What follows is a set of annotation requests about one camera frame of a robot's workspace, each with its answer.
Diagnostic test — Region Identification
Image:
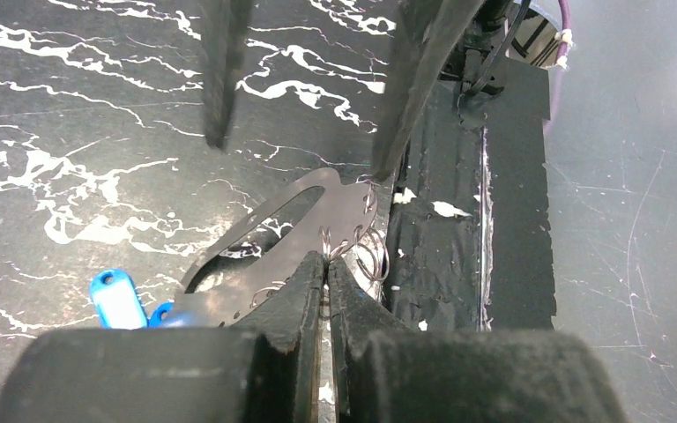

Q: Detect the blue tag on plate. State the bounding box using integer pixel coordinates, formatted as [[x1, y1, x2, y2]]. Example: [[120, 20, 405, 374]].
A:
[[147, 302, 199, 329]]

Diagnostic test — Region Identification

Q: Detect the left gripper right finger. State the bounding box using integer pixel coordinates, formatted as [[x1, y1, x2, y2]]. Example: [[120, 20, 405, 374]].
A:
[[326, 259, 625, 422]]

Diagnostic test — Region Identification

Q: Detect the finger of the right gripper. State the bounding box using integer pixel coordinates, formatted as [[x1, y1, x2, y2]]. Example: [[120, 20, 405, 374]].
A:
[[370, 0, 483, 182], [199, 0, 254, 151]]

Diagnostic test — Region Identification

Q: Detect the blue key tag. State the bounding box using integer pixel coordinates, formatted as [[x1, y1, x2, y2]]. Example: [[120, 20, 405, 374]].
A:
[[89, 269, 148, 330]]

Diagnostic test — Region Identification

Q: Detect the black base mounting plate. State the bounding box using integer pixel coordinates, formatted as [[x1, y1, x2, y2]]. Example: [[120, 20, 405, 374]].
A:
[[384, 59, 556, 331]]

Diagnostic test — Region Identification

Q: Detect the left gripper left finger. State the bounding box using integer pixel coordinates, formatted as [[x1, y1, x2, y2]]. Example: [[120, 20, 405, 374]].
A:
[[0, 252, 324, 422]]

